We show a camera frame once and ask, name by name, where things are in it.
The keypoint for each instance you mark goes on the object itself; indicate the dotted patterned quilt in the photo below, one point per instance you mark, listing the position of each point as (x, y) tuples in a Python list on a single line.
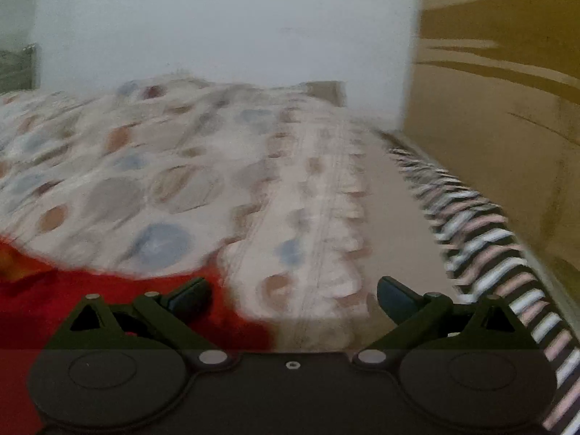
[(190, 181)]

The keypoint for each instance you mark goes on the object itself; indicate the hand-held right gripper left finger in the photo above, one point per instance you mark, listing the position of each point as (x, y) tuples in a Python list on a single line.
[(190, 298)]

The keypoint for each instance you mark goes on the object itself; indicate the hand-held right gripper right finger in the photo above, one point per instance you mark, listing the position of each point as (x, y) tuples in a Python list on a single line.
[(394, 298)]

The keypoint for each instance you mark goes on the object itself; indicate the beige cloth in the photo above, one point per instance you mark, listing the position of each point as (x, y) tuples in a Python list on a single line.
[(326, 91)]

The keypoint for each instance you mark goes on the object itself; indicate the metal bed headboard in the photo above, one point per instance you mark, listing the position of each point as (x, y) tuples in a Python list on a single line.
[(16, 68)]

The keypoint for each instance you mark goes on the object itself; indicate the black white striped bed sheet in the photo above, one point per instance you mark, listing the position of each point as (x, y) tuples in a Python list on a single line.
[(489, 244)]

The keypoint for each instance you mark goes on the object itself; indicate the plywood board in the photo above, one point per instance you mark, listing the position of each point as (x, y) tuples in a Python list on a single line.
[(498, 99)]

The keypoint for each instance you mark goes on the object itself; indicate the red long-sleeved dress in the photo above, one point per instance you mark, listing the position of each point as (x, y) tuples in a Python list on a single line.
[(68, 281)]

